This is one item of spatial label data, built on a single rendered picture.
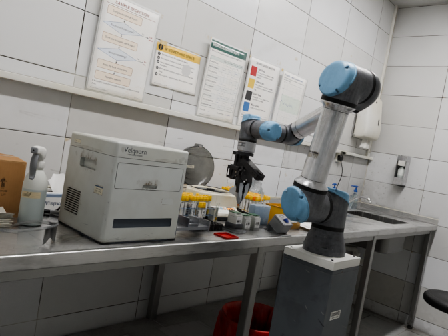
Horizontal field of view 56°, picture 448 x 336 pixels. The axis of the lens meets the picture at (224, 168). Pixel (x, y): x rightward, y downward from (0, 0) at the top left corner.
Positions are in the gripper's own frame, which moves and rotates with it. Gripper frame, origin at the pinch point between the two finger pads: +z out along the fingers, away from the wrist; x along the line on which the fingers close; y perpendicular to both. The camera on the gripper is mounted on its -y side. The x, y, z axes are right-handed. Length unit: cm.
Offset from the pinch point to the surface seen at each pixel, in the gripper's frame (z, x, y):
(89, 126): -19, 39, 58
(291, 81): -70, -98, 55
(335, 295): 22, 0, -47
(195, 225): 8.4, 27.6, -4.4
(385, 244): 28, -168, 1
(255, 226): 10.7, -13.0, 0.0
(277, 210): 4.6, -33.6, 4.2
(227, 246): 14.9, 15.6, -10.1
